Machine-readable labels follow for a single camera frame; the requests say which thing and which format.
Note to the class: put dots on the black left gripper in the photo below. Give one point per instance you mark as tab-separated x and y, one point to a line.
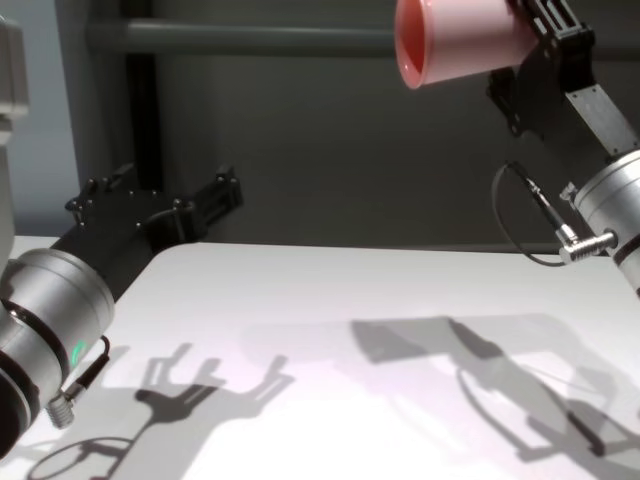
115	225

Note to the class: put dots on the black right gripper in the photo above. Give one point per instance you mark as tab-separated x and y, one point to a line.
550	85

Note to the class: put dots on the pink plastic cup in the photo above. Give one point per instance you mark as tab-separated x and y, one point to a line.
450	40

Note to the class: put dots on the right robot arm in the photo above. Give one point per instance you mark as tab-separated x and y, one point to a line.
615	220

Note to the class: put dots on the black vertical post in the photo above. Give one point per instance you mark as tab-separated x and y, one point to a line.
145	125

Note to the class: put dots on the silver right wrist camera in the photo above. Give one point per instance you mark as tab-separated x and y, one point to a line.
605	122

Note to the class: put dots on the grey round horizontal rail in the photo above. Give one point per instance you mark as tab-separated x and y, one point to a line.
250	30

